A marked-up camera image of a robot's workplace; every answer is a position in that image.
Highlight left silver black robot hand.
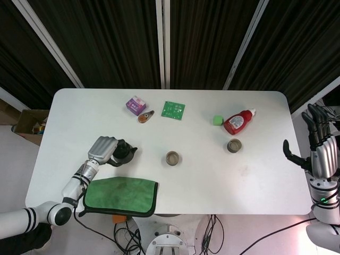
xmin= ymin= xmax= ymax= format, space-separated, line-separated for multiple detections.
xmin=87 ymin=135 xmax=120 ymax=166

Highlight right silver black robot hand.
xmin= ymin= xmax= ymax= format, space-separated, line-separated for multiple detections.
xmin=282 ymin=103 xmax=340 ymax=181

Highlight black teapot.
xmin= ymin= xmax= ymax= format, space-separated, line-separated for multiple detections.
xmin=108 ymin=138 xmax=138 ymax=167

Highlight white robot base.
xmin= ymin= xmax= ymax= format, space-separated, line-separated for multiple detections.
xmin=132 ymin=214 xmax=210 ymax=255

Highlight brown cup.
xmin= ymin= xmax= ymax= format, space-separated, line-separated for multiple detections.
xmin=226 ymin=138 xmax=243 ymax=154
xmin=165 ymin=150 xmax=183 ymax=166

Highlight green cloth black trim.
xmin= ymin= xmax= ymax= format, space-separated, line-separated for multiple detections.
xmin=78 ymin=176 xmax=159 ymax=218

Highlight orange correction tape dispenser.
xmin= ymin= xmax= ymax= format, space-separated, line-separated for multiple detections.
xmin=137 ymin=109 xmax=155 ymax=124

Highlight purple cardboard box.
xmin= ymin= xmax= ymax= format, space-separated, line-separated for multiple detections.
xmin=124 ymin=96 xmax=148 ymax=116

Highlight brown cardboard box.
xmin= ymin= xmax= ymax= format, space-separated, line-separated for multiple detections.
xmin=12 ymin=108 xmax=50 ymax=147

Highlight green circuit board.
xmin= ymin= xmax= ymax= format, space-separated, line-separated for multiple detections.
xmin=161 ymin=100 xmax=186 ymax=121

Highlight red ketchup bottle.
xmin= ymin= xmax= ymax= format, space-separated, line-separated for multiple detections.
xmin=223 ymin=108 xmax=257 ymax=136

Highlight black pleated curtain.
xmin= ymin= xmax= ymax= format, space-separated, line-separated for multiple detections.
xmin=169 ymin=0 xmax=260 ymax=90
xmin=229 ymin=0 xmax=340 ymax=114
xmin=28 ymin=0 xmax=163 ymax=90
xmin=0 ymin=0 xmax=78 ymax=109

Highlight black cable bundle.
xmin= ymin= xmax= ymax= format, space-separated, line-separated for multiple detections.
xmin=322 ymin=105 xmax=340 ymax=120

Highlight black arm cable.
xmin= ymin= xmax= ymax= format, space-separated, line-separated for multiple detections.
xmin=73 ymin=207 xmax=125 ymax=253

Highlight long black cable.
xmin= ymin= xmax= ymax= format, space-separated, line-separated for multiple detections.
xmin=237 ymin=216 xmax=317 ymax=255

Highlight black cable tangle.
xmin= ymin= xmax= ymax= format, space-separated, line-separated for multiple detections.
xmin=113 ymin=222 xmax=146 ymax=255

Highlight white frame post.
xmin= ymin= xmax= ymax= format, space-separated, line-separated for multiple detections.
xmin=155 ymin=0 xmax=171 ymax=90
xmin=10 ymin=0 xmax=86 ymax=89
xmin=222 ymin=0 xmax=270 ymax=90

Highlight black hanging cables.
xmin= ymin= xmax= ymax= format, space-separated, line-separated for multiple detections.
xmin=201 ymin=214 xmax=225 ymax=252

